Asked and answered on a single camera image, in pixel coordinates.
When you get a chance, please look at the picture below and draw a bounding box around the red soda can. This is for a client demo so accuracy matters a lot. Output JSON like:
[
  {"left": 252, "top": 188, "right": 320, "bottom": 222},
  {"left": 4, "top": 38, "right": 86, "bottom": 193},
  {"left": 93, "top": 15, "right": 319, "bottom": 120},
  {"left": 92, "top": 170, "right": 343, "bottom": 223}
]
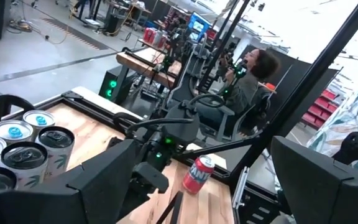
[{"left": 181, "top": 154, "right": 216, "bottom": 195}]

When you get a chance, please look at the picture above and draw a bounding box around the dark floor mat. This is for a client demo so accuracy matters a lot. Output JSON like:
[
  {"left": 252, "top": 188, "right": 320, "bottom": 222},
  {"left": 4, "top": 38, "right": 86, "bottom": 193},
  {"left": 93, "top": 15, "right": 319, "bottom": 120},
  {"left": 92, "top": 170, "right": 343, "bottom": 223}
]
[{"left": 40, "top": 17, "right": 110, "bottom": 50}]

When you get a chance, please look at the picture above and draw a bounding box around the floral patterned cloth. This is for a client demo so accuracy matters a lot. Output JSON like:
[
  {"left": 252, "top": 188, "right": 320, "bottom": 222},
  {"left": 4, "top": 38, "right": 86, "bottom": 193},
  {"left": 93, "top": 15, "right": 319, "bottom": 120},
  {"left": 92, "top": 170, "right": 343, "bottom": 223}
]
[{"left": 306, "top": 77, "right": 358, "bottom": 175}]

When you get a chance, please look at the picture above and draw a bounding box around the black rig upright post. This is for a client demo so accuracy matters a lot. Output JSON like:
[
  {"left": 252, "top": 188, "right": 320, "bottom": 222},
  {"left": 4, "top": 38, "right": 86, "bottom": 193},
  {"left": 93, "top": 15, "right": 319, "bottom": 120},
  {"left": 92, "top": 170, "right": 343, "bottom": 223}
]
[{"left": 228, "top": 0, "right": 358, "bottom": 200}]

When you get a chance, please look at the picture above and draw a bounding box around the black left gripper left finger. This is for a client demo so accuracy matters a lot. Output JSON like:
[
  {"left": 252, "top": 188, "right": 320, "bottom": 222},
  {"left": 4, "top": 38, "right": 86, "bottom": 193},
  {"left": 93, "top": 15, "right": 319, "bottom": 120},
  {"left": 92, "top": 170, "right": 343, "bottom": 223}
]
[{"left": 67, "top": 139, "right": 138, "bottom": 224}]

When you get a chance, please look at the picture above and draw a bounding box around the silver metal bracket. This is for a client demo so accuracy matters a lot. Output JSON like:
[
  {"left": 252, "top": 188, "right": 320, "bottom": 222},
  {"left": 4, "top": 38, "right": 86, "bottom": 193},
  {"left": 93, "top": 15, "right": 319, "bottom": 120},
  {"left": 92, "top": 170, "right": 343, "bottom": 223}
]
[{"left": 231, "top": 166, "right": 250, "bottom": 210}]

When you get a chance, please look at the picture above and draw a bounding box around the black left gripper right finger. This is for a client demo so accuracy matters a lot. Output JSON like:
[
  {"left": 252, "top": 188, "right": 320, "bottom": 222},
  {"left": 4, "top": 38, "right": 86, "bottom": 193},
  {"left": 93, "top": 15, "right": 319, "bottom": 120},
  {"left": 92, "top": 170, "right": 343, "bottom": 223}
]
[{"left": 270, "top": 136, "right": 354, "bottom": 224}]

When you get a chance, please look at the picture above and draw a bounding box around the black aluminium rail frame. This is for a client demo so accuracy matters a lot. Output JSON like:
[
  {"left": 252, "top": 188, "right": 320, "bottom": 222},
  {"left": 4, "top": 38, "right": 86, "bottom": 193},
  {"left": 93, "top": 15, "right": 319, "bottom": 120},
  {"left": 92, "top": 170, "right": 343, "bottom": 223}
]
[{"left": 0, "top": 90, "right": 279, "bottom": 224}]

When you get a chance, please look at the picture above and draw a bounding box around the red storage rack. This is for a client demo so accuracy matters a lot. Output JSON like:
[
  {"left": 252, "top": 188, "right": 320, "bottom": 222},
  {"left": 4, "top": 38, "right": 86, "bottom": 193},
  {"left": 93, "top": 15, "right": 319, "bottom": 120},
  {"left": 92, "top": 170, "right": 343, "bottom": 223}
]
[{"left": 301, "top": 88, "right": 340, "bottom": 130}]

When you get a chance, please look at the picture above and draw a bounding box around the person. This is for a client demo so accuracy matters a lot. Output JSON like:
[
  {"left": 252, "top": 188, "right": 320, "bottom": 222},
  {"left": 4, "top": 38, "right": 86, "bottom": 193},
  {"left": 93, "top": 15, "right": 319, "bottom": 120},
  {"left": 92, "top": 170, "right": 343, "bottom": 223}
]
[{"left": 219, "top": 48, "right": 281, "bottom": 125}]

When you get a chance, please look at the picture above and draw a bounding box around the blue-screen monitor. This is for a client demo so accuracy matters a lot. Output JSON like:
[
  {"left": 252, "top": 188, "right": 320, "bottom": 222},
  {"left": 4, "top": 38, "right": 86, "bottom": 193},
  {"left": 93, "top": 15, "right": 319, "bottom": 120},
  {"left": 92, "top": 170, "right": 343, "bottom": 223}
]
[{"left": 187, "top": 11, "right": 213, "bottom": 41}]

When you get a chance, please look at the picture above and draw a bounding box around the grey office chair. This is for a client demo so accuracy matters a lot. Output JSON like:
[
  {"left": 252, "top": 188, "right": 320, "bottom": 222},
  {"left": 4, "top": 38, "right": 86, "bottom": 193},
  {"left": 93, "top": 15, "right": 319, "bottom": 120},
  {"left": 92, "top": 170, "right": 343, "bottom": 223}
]
[{"left": 194, "top": 93, "right": 272, "bottom": 142}]

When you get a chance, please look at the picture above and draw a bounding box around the black table clamp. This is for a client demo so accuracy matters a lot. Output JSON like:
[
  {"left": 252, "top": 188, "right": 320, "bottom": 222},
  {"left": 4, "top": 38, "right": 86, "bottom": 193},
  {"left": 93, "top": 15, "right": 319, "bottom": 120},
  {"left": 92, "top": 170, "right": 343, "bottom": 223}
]
[{"left": 0, "top": 94, "right": 36, "bottom": 124}]

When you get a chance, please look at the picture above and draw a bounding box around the black computer with green light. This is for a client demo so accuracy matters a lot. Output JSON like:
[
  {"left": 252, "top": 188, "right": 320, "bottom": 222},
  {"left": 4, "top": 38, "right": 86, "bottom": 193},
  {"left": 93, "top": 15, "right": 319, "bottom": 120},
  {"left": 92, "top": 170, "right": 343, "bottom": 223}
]
[{"left": 99, "top": 65, "right": 127, "bottom": 105}]

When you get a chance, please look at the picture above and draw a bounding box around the black partition panel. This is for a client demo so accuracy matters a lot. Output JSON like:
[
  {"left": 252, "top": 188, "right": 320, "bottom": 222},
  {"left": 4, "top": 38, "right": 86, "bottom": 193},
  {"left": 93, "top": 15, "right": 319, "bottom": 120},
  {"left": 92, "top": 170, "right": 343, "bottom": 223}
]
[{"left": 237, "top": 46, "right": 338, "bottom": 138}]

